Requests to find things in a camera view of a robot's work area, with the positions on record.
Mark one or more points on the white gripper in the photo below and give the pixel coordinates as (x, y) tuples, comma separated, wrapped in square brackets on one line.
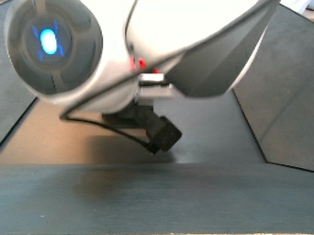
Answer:
[(154, 87)]

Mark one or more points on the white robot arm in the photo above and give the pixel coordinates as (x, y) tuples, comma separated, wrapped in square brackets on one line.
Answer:
[(74, 46)]

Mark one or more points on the red shape sorter block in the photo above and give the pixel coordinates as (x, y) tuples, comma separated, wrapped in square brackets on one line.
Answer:
[(140, 64)]

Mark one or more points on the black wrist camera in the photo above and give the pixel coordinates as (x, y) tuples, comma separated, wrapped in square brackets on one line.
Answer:
[(140, 117)]

